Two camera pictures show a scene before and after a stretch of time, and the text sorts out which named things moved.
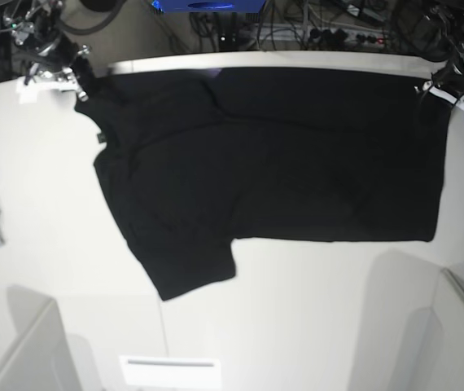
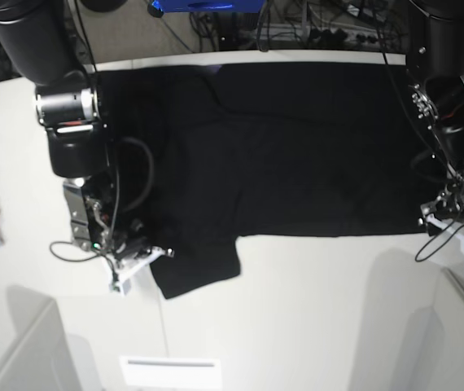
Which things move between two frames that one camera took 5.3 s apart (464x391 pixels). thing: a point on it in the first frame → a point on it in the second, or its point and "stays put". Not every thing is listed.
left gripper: x=39 y=37 → x=96 y=220
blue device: x=172 y=6 stays put
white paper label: x=170 y=373 stays put
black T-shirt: x=194 y=159 stays put
